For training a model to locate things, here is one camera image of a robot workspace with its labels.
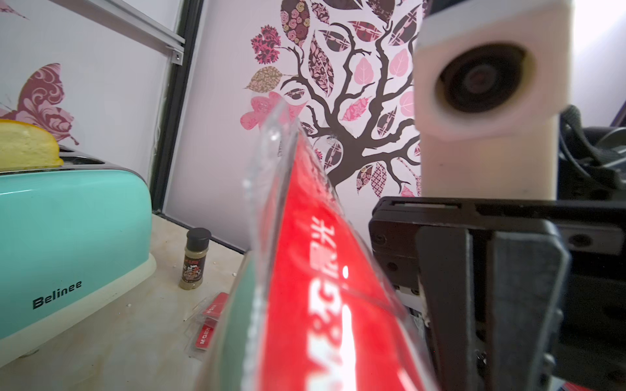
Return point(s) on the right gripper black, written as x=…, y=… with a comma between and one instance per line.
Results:
x=522, y=291

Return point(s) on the red ruler set package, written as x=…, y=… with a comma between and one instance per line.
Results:
x=310, y=308
x=201, y=325

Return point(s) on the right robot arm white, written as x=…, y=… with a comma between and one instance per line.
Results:
x=591, y=167

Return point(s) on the spice jar black lid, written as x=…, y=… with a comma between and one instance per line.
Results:
x=197, y=246

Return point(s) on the mint green toaster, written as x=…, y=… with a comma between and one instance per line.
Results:
x=73, y=239

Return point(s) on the yellow toast slice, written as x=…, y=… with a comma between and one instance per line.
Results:
x=25, y=146

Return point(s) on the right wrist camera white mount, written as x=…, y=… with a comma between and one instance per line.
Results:
x=490, y=79

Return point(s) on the aluminium rail back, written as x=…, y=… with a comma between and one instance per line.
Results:
x=121, y=17

